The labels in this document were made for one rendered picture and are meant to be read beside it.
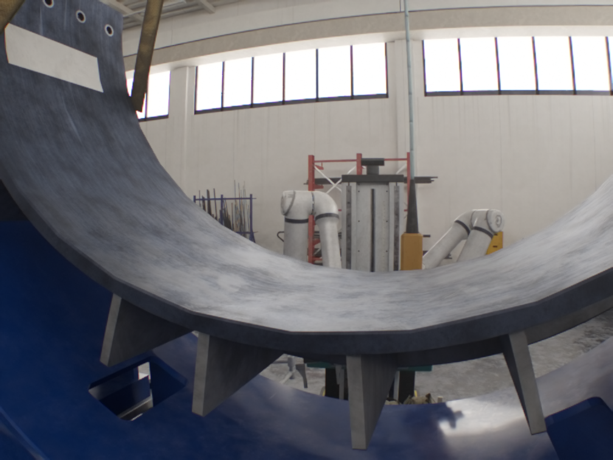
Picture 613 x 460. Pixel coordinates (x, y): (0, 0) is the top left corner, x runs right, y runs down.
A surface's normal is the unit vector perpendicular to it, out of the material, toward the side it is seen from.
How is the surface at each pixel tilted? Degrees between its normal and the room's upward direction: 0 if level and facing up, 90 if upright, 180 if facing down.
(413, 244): 90
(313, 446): 5
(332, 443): 3
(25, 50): 75
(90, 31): 81
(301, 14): 90
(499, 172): 90
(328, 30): 90
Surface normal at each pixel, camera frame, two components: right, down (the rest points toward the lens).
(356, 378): -0.33, 0.04
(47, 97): 0.86, -0.41
